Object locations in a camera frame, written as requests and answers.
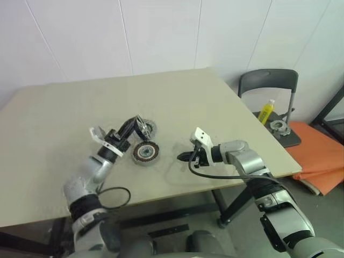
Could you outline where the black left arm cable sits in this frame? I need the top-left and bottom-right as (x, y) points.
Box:
(96, 182), (132, 211)

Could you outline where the black flat bar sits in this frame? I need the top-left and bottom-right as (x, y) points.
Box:
(148, 223), (190, 238)

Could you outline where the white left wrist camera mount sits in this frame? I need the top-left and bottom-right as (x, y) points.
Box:
(89, 126), (125, 158)

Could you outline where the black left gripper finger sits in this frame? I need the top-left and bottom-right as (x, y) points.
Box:
(118, 116), (140, 137)
(121, 127), (141, 142)

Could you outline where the grey motor rotor cover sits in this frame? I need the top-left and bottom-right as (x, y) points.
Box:
(135, 114), (159, 141)

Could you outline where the black metal frame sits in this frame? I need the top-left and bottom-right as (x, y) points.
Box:
(311, 85), (344, 130)

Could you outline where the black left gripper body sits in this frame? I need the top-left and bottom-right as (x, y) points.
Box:
(103, 128), (132, 153)

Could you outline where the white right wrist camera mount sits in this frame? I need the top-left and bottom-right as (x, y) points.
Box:
(189, 126), (216, 166)

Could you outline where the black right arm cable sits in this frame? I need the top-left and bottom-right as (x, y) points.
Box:
(188, 144), (281, 187)

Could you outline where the orange cushion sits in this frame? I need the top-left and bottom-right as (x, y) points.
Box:
(285, 120), (344, 197)

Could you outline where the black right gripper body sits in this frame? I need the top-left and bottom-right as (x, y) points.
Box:
(191, 145), (210, 169)

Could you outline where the black table frame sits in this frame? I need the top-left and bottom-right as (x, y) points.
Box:
(0, 177), (259, 258)

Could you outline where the motor stator with copper windings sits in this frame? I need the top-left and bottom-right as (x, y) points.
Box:
(131, 140), (161, 167)

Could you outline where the yellow drink bottle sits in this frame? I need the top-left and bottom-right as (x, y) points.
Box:
(257, 99), (276, 126)

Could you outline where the grey motor housing part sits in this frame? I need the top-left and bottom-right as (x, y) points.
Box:
(269, 119), (291, 137)

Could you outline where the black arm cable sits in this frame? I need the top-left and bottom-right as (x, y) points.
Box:
(188, 144), (281, 187)
(96, 182), (132, 211)

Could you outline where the grey folding chair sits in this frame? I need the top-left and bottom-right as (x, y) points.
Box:
(238, 68), (303, 148)

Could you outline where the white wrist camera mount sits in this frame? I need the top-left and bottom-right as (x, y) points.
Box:
(189, 126), (216, 166)
(89, 126), (125, 158)

